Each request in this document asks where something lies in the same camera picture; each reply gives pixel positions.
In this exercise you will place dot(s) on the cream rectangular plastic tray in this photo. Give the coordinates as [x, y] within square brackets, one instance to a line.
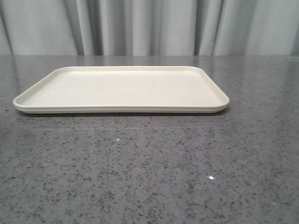
[103, 89]

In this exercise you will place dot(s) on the grey pleated curtain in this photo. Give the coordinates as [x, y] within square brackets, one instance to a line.
[149, 27]

